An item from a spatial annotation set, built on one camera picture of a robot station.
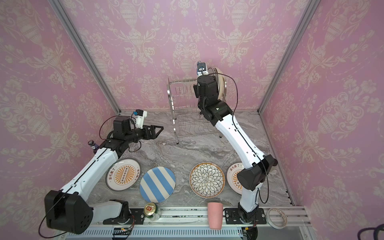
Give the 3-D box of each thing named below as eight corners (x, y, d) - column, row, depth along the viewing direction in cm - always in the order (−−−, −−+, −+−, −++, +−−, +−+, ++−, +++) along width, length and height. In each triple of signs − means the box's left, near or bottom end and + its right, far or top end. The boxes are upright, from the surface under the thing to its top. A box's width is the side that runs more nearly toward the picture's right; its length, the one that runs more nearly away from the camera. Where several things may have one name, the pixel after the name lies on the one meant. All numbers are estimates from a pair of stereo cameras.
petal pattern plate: (189, 198, 82) (188, 196, 79) (189, 164, 94) (189, 162, 92) (226, 198, 82) (227, 196, 79) (222, 164, 94) (222, 162, 92)
